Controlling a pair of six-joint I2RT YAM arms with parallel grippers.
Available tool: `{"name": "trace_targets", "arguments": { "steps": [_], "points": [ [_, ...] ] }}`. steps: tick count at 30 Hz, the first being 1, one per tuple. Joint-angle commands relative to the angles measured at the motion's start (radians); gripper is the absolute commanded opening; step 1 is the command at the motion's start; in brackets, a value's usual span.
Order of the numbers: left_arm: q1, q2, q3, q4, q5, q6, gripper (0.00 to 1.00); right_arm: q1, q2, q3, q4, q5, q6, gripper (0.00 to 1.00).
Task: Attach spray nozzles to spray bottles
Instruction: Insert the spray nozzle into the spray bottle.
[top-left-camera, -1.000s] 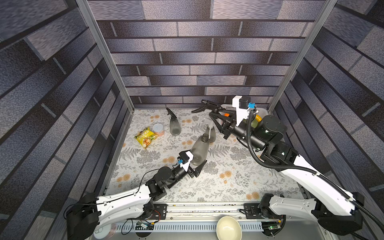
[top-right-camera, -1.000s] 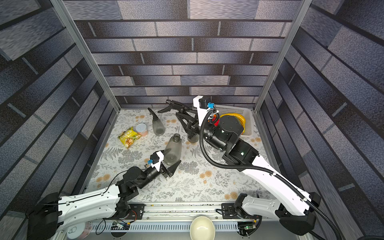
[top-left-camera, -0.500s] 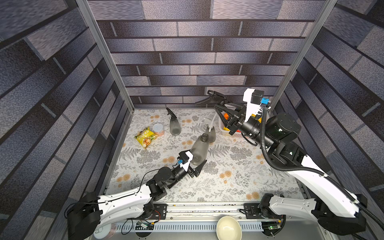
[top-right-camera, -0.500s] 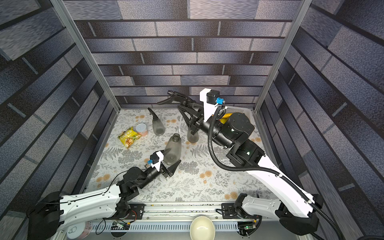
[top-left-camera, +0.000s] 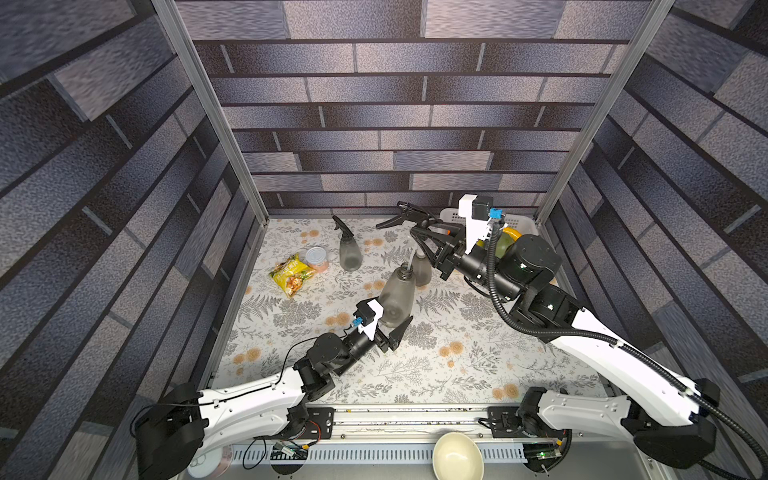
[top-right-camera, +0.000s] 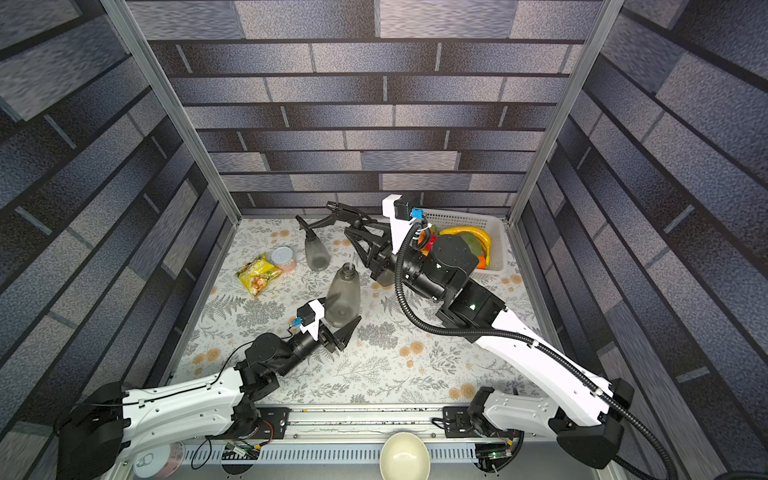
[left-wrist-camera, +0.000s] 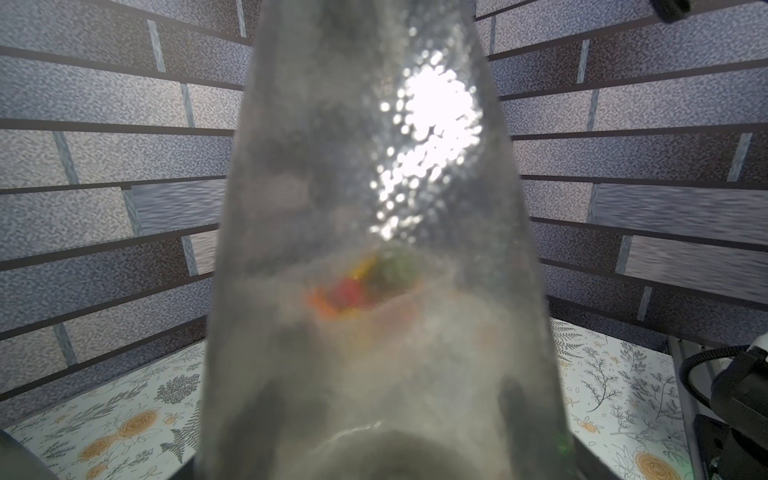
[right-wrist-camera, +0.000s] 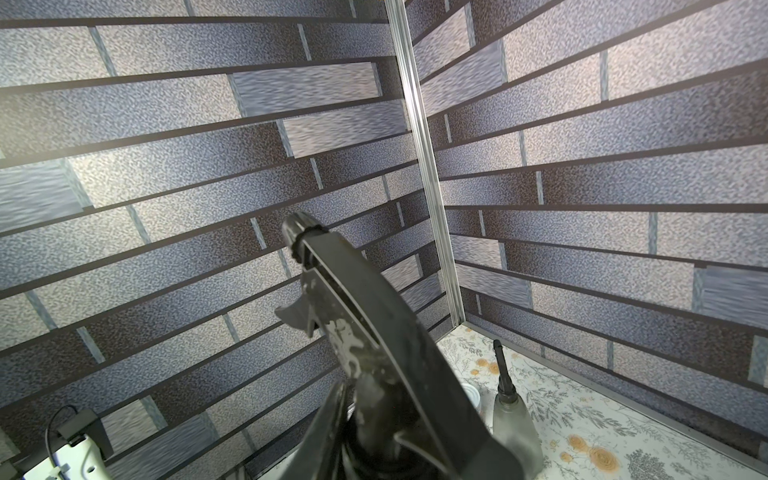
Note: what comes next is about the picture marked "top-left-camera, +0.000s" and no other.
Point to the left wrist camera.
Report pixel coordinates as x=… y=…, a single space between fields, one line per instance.
x=367 y=315

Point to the black spray nozzle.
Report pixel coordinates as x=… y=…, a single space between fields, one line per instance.
x=409 y=213
x=346 y=232

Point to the white plastic basket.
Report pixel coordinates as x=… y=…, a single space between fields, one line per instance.
x=523 y=224

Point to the grey spray bottle front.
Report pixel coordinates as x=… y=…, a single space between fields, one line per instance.
x=422 y=269

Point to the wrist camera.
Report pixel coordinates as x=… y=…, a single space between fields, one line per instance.
x=479 y=215
x=367 y=315

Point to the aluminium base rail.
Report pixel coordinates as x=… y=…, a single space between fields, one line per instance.
x=414 y=420

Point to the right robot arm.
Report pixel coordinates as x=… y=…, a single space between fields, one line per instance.
x=665 y=415

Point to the grey spray bottle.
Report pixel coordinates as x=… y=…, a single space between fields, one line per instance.
x=350 y=255
x=397 y=296
x=422 y=269

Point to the yellow snack packet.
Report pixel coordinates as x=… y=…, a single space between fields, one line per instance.
x=291 y=274

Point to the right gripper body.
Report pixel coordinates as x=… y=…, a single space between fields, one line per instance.
x=444 y=249

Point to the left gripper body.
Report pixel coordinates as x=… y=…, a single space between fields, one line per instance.
x=381 y=343

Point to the cream bowl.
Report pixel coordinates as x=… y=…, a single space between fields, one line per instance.
x=457 y=457

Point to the pink tin can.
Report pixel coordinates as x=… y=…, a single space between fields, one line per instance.
x=317 y=258

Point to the yellow banana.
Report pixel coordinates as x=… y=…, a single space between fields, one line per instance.
x=512 y=233

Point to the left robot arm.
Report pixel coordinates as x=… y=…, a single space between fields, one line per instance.
x=187 y=423

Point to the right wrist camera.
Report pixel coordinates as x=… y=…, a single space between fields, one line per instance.
x=479 y=215

